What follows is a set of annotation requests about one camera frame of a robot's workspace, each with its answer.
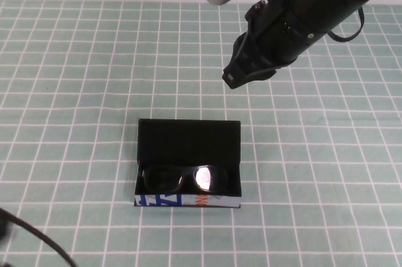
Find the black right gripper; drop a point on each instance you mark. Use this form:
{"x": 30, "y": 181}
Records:
{"x": 276, "y": 34}

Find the black printed glasses case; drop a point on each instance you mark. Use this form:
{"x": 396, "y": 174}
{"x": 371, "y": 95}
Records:
{"x": 188, "y": 141}

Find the dark framed glasses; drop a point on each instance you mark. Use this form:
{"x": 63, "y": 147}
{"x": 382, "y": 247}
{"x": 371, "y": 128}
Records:
{"x": 204, "y": 179}

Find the green white checked tablecloth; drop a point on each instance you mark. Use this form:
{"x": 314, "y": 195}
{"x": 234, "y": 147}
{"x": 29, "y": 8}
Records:
{"x": 63, "y": 91}

